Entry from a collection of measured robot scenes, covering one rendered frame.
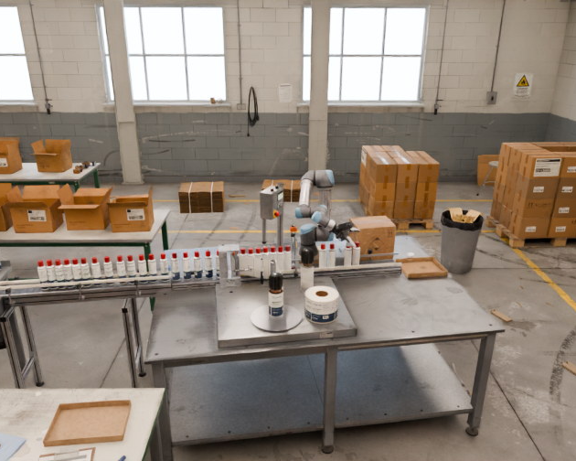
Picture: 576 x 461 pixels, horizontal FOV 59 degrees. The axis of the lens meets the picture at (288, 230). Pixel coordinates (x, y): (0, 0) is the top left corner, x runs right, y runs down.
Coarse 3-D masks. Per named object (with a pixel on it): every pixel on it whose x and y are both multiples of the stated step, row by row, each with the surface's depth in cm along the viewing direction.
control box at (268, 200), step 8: (264, 192) 340; (272, 192) 340; (264, 200) 342; (272, 200) 340; (280, 200) 350; (264, 208) 344; (272, 208) 341; (280, 208) 352; (264, 216) 346; (272, 216) 344
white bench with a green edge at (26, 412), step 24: (0, 408) 243; (24, 408) 243; (48, 408) 243; (144, 408) 243; (0, 432) 229; (24, 432) 229; (144, 432) 229; (24, 456) 216; (96, 456) 216; (120, 456) 216; (144, 456) 219
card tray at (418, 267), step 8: (432, 256) 390; (408, 264) 385; (416, 264) 385; (424, 264) 385; (432, 264) 385; (440, 264) 378; (408, 272) 373; (416, 272) 373; (424, 272) 373; (432, 272) 365; (440, 272) 366
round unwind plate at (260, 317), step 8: (256, 312) 309; (264, 312) 309; (288, 312) 309; (296, 312) 309; (256, 320) 300; (264, 320) 300; (272, 320) 300; (280, 320) 300; (288, 320) 300; (296, 320) 300; (264, 328) 292; (272, 328) 292; (280, 328) 292; (288, 328) 292
